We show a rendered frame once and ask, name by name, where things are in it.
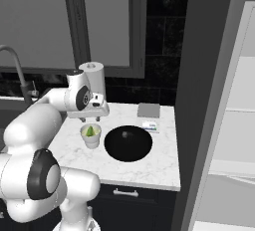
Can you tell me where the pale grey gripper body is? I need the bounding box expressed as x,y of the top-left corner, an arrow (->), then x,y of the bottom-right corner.
67,101 -> 111,119

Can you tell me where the yellow-green lemon slice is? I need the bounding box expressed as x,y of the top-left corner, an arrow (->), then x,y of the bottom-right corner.
85,125 -> 97,137

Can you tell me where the white glass of lemonade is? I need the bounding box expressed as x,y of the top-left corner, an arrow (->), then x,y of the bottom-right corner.
79,122 -> 103,150

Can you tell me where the black bowl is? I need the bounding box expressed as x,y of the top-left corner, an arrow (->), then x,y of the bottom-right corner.
104,124 -> 154,163

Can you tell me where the grey fridge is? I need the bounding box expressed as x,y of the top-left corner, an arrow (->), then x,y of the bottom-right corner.
170,0 -> 255,231

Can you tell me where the white paper towel roll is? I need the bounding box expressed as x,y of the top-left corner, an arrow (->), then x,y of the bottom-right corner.
78,61 -> 107,104

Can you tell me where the grey flat box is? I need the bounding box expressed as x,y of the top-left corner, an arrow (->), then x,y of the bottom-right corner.
136,103 -> 161,119

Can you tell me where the white packet with blue print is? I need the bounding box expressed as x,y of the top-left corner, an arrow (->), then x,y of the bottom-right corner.
141,119 -> 161,134

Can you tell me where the dark sink basin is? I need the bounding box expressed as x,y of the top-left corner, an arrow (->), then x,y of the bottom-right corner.
0,97 -> 51,133

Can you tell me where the grey curved tap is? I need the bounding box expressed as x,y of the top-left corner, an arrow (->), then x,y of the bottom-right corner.
0,44 -> 41,106

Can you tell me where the grey framed window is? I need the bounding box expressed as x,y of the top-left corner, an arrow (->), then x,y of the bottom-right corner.
0,0 -> 149,80

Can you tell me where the dark drawer front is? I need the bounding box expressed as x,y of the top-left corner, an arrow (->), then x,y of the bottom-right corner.
95,182 -> 177,207

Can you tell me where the silver drawer handle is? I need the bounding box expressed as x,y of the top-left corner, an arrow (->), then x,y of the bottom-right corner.
113,187 -> 140,198

